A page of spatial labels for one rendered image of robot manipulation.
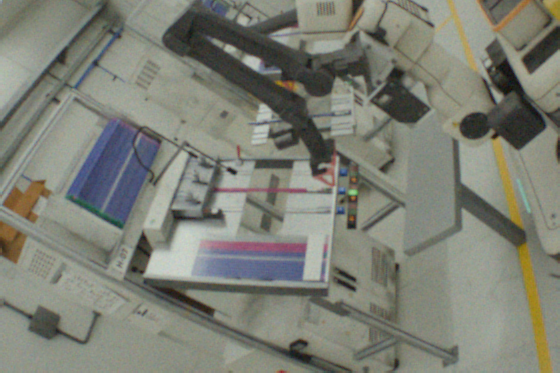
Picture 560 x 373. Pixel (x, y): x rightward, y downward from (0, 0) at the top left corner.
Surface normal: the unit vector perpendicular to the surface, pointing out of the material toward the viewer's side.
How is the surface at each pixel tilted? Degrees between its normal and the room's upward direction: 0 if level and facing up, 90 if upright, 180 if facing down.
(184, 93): 90
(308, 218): 48
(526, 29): 92
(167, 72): 90
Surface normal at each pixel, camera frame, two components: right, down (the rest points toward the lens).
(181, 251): -0.13, -0.74
